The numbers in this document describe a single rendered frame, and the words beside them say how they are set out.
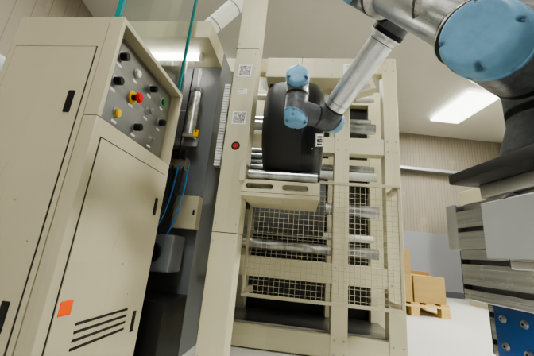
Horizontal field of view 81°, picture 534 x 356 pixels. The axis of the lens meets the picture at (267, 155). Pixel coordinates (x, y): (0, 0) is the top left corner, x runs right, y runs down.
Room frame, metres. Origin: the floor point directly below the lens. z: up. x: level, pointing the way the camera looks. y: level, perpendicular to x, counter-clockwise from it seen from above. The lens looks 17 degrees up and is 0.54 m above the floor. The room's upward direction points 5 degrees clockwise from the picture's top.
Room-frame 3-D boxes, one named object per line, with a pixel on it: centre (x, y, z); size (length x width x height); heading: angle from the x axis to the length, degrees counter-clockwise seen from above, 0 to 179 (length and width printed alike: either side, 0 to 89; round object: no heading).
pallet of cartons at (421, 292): (4.59, -1.92, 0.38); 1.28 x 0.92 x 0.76; 175
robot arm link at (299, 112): (0.92, -0.10, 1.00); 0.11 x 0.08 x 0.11; 118
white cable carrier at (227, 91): (1.57, 0.25, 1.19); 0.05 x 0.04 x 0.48; 172
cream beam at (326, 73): (1.85, -0.26, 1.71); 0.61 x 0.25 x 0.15; 82
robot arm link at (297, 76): (0.91, -0.08, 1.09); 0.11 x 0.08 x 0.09; 172
